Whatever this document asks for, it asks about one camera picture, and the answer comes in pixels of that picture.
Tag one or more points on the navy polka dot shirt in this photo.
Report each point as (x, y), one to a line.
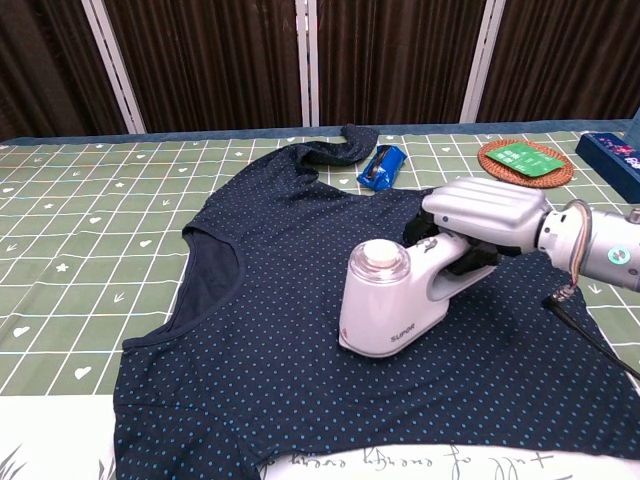
(280, 300)

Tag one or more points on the white screen frame post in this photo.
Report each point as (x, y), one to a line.
(481, 65)
(115, 70)
(307, 65)

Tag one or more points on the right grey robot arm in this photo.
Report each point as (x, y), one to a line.
(610, 245)

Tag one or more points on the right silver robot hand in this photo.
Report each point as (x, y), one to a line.
(490, 205)

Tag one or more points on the round woven rattan coaster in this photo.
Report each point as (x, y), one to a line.
(545, 180)

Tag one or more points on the dark brown pleated curtain panel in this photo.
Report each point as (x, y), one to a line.
(570, 55)
(210, 60)
(45, 65)
(395, 60)

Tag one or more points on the green checked tablecloth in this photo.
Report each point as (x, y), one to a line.
(100, 225)

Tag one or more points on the white handheld garment steamer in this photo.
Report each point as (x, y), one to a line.
(380, 305)

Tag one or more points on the long dark blue box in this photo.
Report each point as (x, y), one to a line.
(610, 160)

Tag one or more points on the blue snack packet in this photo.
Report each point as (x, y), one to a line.
(382, 167)

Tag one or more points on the green sachet packet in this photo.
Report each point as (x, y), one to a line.
(525, 159)

